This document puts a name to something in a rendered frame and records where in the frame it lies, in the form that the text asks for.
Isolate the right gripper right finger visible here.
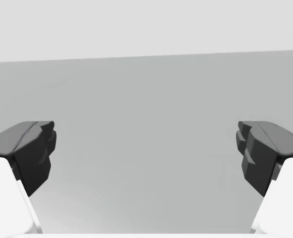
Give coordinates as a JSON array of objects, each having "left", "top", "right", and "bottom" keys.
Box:
[{"left": 235, "top": 120, "right": 293, "bottom": 235}]

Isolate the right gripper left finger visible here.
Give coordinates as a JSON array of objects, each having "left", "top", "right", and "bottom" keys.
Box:
[{"left": 0, "top": 120, "right": 58, "bottom": 235}]

